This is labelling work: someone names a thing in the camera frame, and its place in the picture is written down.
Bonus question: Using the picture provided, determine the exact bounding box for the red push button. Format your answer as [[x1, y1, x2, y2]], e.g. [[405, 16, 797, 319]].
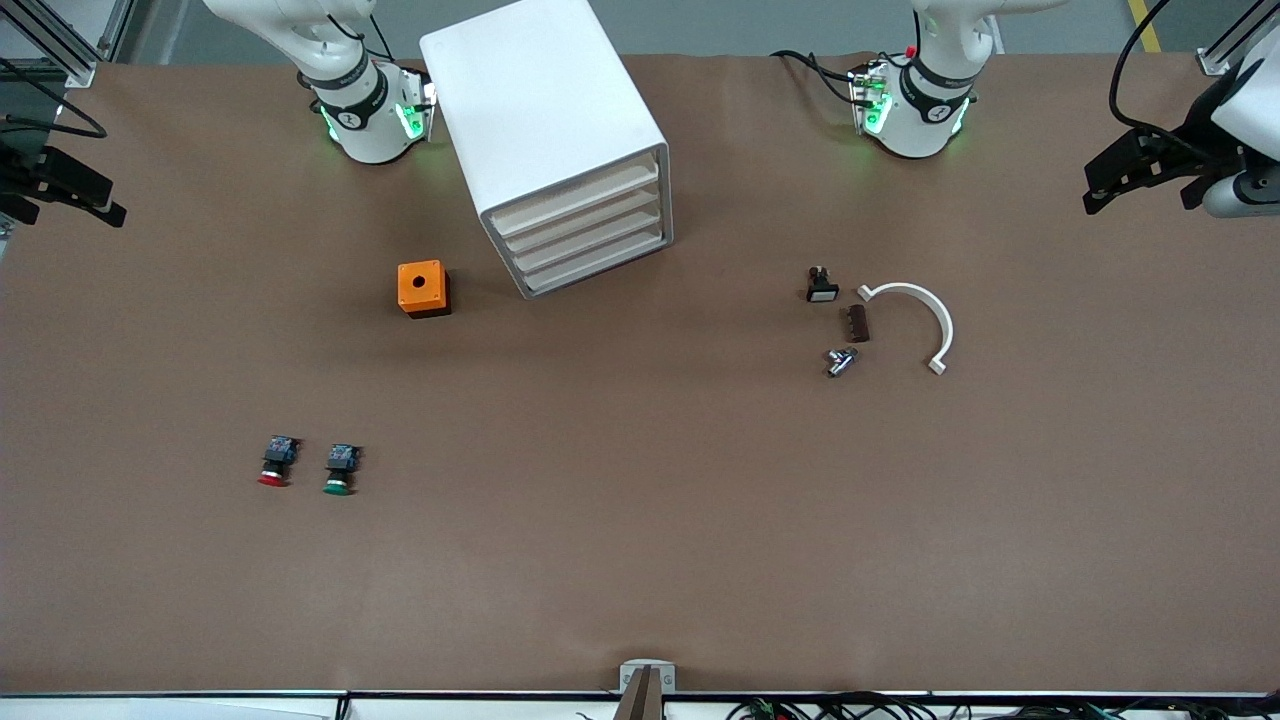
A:
[[257, 436, 301, 489]]

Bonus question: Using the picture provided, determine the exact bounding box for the orange button box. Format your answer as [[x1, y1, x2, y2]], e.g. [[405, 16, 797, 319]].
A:
[[397, 260, 452, 319]]

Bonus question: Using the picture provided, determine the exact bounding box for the green push button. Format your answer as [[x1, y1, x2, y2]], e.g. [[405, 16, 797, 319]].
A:
[[322, 443, 363, 497]]

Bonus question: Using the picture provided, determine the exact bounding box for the brown table mat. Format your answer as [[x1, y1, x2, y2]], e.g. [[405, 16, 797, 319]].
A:
[[0, 50, 1280, 696]]

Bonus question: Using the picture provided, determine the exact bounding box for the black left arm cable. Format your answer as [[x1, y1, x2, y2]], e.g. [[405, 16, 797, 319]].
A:
[[1108, 0, 1216, 166]]

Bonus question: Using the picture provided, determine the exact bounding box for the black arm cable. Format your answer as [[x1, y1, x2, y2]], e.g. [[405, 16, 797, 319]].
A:
[[0, 58, 108, 141], [1108, 0, 1216, 166]]

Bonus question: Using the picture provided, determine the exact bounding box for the aluminium frame profile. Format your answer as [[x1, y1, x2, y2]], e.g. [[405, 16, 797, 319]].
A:
[[1195, 0, 1280, 79], [0, 0, 138, 89]]

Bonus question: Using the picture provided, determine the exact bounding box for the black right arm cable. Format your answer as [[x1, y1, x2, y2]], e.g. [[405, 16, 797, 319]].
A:
[[0, 58, 108, 141]]

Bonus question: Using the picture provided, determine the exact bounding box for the white curved plastic bracket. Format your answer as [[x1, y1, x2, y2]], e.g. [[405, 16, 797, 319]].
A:
[[857, 282, 955, 377]]

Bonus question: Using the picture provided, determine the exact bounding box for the black base cable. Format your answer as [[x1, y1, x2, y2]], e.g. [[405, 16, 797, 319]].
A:
[[770, 48, 863, 109]]

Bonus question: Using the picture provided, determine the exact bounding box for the black cable bundle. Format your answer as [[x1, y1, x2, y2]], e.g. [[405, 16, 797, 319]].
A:
[[725, 690, 1280, 720]]

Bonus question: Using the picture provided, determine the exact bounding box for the grey metal bracket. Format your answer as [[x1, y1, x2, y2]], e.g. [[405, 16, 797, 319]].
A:
[[618, 660, 677, 694]]

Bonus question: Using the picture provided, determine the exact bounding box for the dark camera mast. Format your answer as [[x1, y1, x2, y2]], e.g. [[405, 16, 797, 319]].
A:
[[612, 668, 666, 720]]

